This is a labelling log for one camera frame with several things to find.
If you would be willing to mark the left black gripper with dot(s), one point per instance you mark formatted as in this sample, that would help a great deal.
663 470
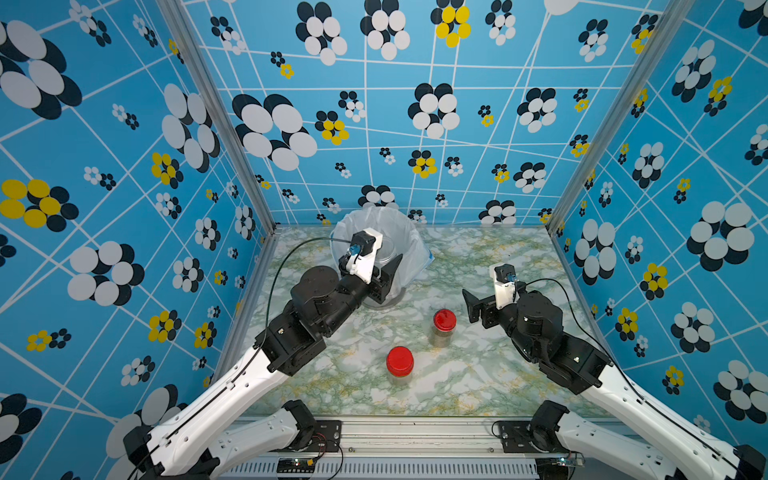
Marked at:
379 288

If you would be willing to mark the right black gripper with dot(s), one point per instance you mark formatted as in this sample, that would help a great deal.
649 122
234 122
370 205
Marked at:
475 307

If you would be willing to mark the red-lid jar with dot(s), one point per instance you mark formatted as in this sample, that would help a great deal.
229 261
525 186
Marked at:
400 364
443 326

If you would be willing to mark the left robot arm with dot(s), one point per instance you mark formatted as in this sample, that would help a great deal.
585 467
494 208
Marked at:
200 441

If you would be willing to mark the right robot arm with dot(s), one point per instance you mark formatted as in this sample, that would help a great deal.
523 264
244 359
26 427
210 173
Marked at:
666 447

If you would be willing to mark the white bin liner bag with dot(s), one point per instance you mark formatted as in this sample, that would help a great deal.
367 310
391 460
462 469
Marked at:
400 236

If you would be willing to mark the right circuit board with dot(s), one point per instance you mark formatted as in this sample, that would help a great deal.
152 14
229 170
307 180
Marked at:
558 468

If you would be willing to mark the circuit board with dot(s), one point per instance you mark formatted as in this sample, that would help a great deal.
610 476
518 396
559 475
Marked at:
296 466
558 468

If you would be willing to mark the left circuit board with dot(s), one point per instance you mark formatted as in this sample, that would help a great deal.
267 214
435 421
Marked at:
296 466

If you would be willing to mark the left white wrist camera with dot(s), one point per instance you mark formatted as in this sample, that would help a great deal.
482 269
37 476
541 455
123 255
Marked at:
363 252

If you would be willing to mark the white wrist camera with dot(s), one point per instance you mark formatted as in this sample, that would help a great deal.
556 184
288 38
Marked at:
363 252
504 280

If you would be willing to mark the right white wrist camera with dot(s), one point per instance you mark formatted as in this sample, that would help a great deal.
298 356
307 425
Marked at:
504 280

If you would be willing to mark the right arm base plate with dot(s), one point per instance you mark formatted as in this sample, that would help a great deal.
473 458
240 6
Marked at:
522 437

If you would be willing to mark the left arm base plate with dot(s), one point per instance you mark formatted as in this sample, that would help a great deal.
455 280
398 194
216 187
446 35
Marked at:
322 437

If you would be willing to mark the aluminium front rail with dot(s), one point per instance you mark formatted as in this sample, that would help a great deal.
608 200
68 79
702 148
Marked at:
413 448

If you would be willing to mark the left aluminium corner post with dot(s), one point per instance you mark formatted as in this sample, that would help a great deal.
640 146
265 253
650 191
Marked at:
174 16

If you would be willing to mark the aluminium corner post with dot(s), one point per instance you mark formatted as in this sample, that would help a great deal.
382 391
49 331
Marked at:
174 16
670 22

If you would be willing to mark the right aluminium corner post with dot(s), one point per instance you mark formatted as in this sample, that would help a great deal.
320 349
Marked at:
670 22

